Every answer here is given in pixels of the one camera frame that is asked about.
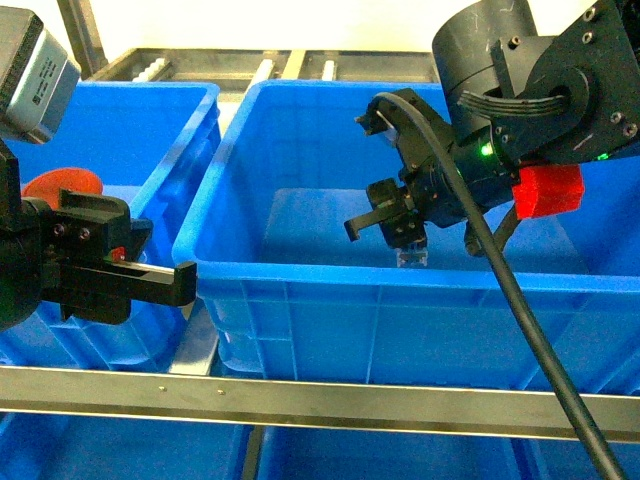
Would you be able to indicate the yellow mushroom push button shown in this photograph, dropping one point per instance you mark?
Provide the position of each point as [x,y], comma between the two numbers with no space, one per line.
[413,255]

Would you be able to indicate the red mushroom push button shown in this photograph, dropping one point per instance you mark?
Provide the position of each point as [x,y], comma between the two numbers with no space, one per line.
[48,185]

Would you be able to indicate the red block on right arm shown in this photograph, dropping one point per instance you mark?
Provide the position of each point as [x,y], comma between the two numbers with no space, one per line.
[548,190]

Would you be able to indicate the lower left blue bin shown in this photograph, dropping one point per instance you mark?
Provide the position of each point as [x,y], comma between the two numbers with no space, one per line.
[38,446]

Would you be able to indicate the metal rack frame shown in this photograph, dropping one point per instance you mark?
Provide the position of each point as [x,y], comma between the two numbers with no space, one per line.
[244,398]

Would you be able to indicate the lower middle blue bin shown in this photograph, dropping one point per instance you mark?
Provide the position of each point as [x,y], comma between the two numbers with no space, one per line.
[297,453]

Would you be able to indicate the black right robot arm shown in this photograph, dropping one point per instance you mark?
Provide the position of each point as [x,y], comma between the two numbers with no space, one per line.
[525,111]

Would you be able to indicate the large blue storage bin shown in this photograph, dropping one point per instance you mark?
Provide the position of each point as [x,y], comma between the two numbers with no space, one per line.
[292,297]

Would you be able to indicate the lower right blue bin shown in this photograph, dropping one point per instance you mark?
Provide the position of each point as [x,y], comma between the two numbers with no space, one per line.
[555,459]

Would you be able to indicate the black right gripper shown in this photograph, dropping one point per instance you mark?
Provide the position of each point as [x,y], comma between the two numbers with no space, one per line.
[479,164]

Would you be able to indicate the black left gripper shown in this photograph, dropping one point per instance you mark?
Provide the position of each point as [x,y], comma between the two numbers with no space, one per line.
[84,227]

